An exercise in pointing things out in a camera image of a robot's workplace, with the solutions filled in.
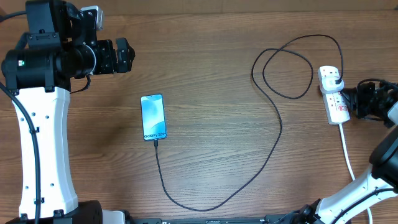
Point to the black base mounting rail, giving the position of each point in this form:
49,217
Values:
211,221

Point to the white power strip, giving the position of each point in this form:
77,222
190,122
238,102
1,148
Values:
335,105

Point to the Samsung Galaxy smartphone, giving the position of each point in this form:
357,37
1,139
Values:
153,117

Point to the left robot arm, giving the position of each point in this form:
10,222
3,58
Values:
60,45

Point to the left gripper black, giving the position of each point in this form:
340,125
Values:
110,65

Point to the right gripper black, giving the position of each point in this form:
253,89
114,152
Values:
352,96

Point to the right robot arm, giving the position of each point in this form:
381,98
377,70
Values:
377,183

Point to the white charger plug adapter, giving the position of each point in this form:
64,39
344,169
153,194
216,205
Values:
330,85

